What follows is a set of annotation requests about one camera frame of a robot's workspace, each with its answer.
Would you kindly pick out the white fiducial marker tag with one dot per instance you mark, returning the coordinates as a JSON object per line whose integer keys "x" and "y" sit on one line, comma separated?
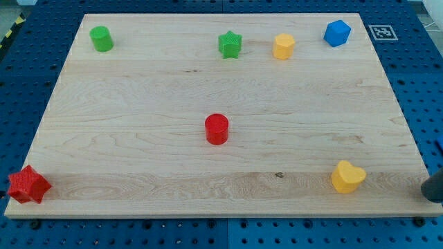
{"x": 383, "y": 32}

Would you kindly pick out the yellow heart block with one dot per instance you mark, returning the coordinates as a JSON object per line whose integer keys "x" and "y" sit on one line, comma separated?
{"x": 346, "y": 178}

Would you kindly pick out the green cylinder block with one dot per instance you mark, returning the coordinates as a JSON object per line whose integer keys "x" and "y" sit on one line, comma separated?
{"x": 101, "y": 38}

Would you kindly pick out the green star block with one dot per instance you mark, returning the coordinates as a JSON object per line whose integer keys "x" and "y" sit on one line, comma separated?
{"x": 230, "y": 44}

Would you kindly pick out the red star block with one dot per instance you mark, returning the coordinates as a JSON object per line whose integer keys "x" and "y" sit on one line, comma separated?
{"x": 28, "y": 186}

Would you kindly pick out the wooden board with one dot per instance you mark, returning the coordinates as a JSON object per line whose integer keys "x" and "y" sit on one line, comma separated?
{"x": 123, "y": 135}

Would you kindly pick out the blue cube block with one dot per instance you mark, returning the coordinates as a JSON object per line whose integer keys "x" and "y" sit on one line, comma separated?
{"x": 337, "y": 33}

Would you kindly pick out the red cylinder block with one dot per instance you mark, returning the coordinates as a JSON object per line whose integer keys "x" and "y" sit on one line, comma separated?
{"x": 216, "y": 128}

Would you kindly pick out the yellow hexagon block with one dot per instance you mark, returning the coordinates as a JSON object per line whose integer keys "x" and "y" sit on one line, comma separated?
{"x": 283, "y": 46}

